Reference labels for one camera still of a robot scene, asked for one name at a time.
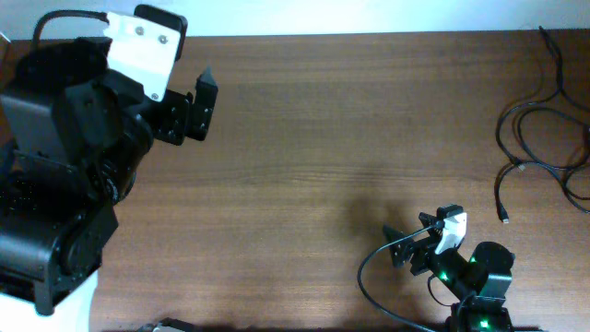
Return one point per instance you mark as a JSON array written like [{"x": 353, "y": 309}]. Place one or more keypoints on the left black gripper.
[{"x": 176, "y": 114}]

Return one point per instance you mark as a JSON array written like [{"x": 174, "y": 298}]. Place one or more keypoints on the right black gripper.
[{"x": 425, "y": 248}]

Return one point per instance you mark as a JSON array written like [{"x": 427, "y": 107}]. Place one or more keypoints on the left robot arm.
[{"x": 79, "y": 131}]

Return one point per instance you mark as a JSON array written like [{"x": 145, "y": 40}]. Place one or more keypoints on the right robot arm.
[{"x": 479, "y": 282}]

